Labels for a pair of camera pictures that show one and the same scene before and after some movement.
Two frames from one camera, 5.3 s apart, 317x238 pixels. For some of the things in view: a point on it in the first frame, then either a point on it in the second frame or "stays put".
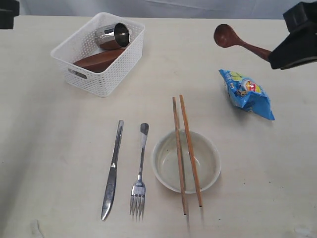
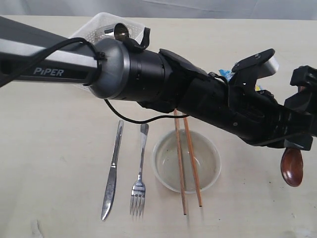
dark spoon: (225, 36) → (291, 166)
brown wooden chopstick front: (190, 150) stays put
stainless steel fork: (137, 203) stays put
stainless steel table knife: (111, 185) stays put
